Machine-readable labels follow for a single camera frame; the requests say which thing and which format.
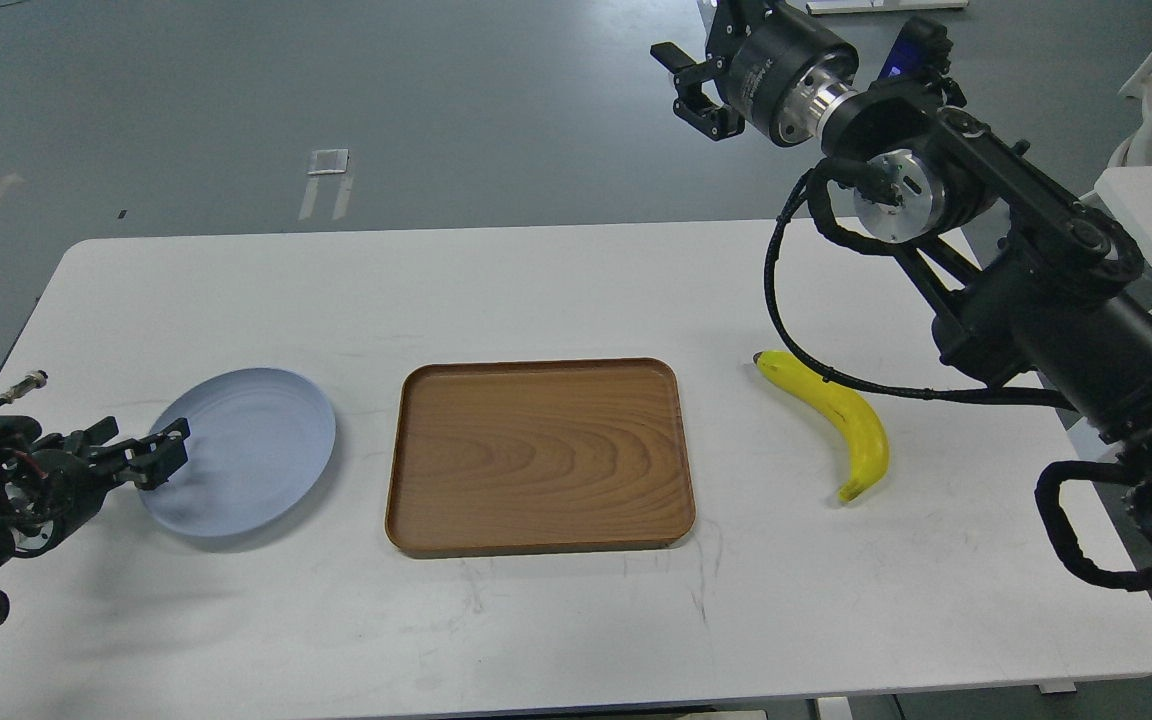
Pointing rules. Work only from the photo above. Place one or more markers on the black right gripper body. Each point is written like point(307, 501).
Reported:
point(775, 86)

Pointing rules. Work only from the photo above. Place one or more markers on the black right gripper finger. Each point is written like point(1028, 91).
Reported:
point(692, 104)
point(732, 23)

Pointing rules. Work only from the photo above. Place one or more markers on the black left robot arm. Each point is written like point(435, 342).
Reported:
point(23, 433)

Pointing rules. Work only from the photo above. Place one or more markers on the light blue plate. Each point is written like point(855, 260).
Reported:
point(259, 439)

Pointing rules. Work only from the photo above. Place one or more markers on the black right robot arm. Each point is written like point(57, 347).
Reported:
point(1028, 285)

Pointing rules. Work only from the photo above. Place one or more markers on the white table base far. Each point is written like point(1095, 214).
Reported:
point(841, 7)

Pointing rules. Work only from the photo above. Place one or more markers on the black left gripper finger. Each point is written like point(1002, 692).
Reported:
point(148, 462)
point(86, 442)

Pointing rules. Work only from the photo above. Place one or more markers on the wooden tray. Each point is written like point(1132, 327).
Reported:
point(496, 459)

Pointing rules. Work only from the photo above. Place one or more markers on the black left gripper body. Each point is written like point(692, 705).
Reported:
point(52, 492)

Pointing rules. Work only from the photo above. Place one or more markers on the yellow banana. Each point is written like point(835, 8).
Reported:
point(868, 446)

